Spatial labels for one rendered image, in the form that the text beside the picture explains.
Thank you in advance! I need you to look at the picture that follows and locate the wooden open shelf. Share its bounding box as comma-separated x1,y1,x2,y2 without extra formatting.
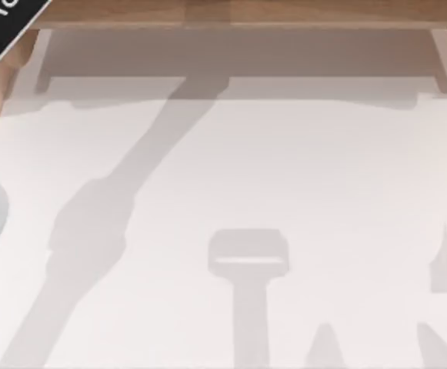
0,0,447,119

